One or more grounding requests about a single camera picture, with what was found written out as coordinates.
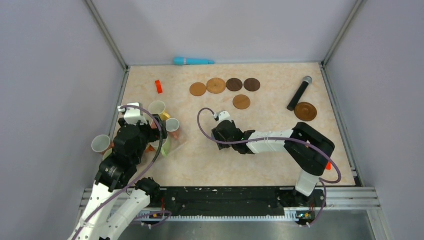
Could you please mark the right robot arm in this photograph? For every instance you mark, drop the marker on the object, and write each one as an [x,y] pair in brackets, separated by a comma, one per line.
[308,147]

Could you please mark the pink printed mug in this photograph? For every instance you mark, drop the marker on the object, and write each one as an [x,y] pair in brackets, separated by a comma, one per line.
[173,128]

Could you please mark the light wooden coaster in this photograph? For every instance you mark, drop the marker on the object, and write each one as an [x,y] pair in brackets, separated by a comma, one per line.
[241,102]
[198,89]

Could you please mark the red block near cups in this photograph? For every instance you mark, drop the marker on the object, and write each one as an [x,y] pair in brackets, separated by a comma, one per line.
[159,87]

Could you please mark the woven rattan coaster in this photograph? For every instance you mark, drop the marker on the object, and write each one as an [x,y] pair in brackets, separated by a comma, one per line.
[216,85]

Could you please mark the black microphone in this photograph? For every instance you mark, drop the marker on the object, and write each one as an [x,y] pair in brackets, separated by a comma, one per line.
[306,81]

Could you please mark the red block at right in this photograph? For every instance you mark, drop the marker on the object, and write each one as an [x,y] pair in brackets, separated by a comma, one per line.
[328,166]

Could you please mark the light green mug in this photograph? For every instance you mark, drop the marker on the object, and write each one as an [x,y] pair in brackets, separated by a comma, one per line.
[166,146]

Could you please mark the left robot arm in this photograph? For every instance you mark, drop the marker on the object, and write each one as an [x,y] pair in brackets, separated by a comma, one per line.
[114,177]

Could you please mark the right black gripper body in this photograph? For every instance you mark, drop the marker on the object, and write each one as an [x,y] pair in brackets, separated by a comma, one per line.
[223,145]

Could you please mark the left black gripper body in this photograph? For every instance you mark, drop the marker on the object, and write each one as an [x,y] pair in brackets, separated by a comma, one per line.
[150,134]

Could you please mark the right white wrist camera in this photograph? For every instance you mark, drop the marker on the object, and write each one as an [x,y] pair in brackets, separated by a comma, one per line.
[222,116]

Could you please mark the pale green mug off table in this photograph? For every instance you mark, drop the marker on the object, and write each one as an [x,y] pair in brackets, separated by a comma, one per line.
[107,154]

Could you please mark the turquoise microphone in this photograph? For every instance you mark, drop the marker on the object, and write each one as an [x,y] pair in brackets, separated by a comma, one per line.
[183,61]

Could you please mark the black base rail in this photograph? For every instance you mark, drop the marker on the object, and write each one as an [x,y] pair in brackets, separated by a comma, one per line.
[240,203]

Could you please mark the dark wooden coaster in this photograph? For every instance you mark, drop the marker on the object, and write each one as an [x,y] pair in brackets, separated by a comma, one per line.
[252,84]
[234,84]

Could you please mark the brown grooved coaster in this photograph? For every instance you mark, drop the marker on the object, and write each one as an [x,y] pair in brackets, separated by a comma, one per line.
[305,111]

